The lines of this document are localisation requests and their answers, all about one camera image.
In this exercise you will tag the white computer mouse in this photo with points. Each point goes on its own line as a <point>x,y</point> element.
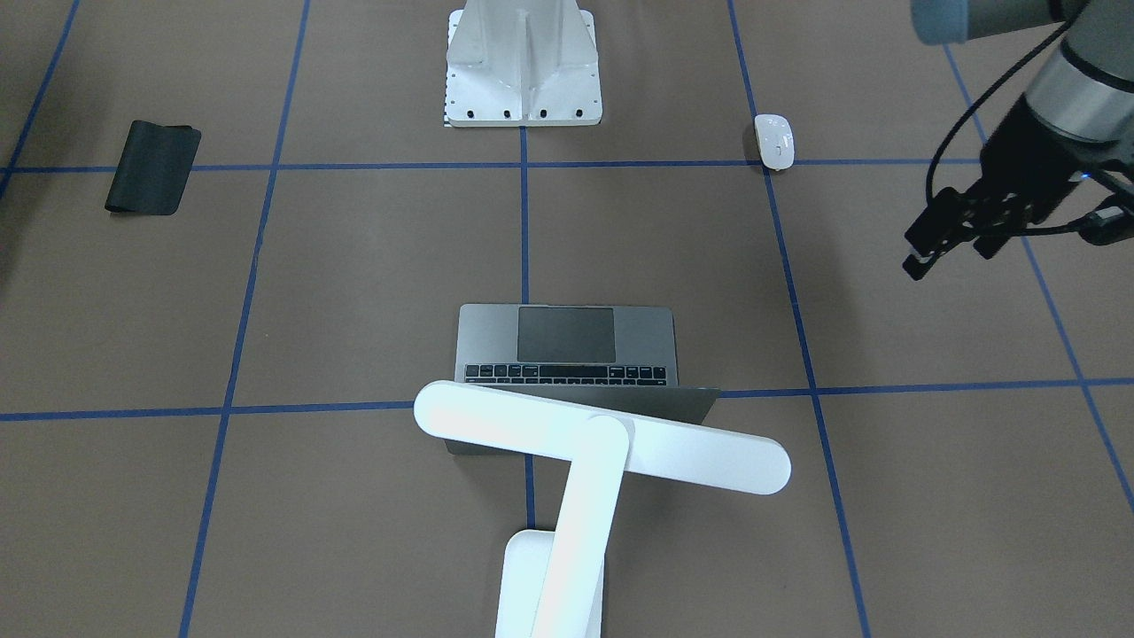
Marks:
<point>775,141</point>

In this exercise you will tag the white desk lamp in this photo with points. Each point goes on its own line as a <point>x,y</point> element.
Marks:
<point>552,582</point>

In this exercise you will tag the grey laptop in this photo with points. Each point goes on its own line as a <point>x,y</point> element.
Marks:
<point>614,357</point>

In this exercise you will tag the black mouse pad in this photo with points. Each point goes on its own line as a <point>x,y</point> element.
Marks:
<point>153,169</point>

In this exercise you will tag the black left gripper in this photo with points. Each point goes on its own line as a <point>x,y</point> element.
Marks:
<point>1030,152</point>

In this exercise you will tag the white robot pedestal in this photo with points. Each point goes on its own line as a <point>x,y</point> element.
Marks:
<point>522,64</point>

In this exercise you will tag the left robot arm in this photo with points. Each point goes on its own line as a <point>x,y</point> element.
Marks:
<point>1084,88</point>

